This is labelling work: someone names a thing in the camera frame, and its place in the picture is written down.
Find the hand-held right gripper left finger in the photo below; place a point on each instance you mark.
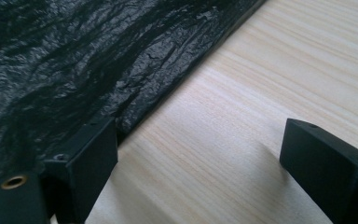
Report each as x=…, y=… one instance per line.
x=88, y=161

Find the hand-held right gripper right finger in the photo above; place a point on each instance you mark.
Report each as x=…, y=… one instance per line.
x=329, y=168

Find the black plastic garbage bag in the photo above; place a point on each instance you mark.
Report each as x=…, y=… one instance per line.
x=74, y=62

